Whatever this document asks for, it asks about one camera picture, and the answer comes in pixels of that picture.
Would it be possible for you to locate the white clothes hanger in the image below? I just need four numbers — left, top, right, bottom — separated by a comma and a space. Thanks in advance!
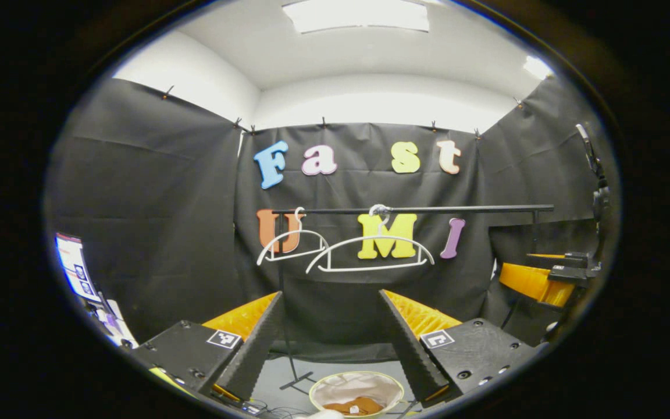
305, 204, 436, 274
256, 207, 331, 267

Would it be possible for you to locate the black clothes rack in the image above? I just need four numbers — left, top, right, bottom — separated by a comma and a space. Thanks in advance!
271, 204, 555, 390

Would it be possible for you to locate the tangle of thin black cables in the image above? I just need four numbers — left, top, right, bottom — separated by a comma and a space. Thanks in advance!
244, 399, 312, 419

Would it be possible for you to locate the ceiling light panel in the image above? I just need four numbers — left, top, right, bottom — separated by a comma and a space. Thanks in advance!
283, 0, 430, 34
523, 55, 555, 80

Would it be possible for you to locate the white round laundry hamper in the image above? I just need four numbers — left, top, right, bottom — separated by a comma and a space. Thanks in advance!
309, 371, 405, 417

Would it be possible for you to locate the black backdrop cloth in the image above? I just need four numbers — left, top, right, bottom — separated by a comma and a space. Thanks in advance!
44, 76, 618, 361

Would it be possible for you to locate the computer monitor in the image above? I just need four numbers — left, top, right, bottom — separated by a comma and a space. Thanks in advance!
55, 233, 104, 304

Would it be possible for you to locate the brown shirt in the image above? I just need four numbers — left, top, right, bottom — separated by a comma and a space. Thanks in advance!
323, 397, 385, 416

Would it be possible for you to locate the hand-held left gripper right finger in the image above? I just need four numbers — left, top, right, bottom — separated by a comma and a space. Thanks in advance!
378, 289, 539, 408

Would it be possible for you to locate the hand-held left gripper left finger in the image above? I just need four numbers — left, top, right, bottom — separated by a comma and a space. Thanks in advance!
131, 291, 284, 402

